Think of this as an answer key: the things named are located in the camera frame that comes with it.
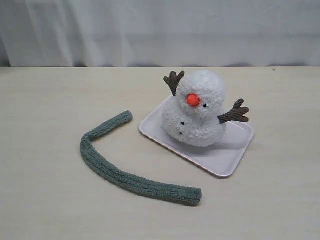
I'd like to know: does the white plush snowman toy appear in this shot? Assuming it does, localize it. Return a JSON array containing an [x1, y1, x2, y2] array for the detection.
[[161, 70, 250, 148]]

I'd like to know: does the green fuzzy scarf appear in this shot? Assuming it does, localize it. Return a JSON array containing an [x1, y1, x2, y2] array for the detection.
[[79, 110, 202, 206]]

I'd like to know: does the white rectangular tray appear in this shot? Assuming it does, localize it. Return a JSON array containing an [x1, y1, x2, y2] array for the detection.
[[139, 96, 255, 179]]

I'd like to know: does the white backdrop curtain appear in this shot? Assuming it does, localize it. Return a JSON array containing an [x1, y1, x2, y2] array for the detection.
[[0, 0, 320, 67]]

